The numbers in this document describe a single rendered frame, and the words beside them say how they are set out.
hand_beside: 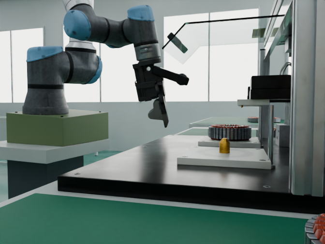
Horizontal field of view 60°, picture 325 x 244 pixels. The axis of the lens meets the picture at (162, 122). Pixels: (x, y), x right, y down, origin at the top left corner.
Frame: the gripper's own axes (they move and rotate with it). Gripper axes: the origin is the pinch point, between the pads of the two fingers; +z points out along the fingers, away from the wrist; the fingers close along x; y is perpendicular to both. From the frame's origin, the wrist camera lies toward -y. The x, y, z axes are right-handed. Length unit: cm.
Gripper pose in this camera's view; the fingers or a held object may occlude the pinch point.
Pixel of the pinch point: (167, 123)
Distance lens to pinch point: 88.7
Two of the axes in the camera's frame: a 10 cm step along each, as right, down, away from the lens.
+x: -0.4, 2.0, -9.8
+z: 1.8, 9.7, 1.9
